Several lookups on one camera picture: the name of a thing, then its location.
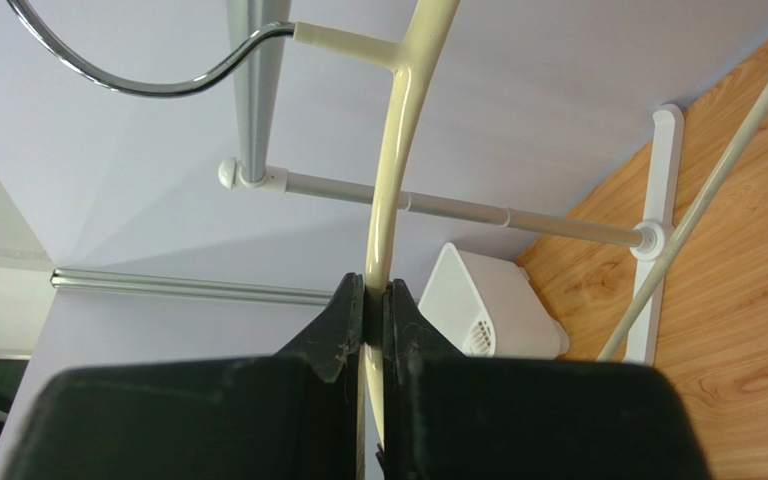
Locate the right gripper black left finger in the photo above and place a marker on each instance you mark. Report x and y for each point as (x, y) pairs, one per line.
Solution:
(295, 414)

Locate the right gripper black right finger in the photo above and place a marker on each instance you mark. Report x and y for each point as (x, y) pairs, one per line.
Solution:
(452, 416)

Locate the cream plastic hanger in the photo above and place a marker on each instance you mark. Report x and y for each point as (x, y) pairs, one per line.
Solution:
(655, 242)

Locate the white plastic bin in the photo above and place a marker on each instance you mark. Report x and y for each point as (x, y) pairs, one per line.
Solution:
(486, 307)

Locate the white clothes rack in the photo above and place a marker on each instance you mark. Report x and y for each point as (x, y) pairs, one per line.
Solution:
(256, 93)

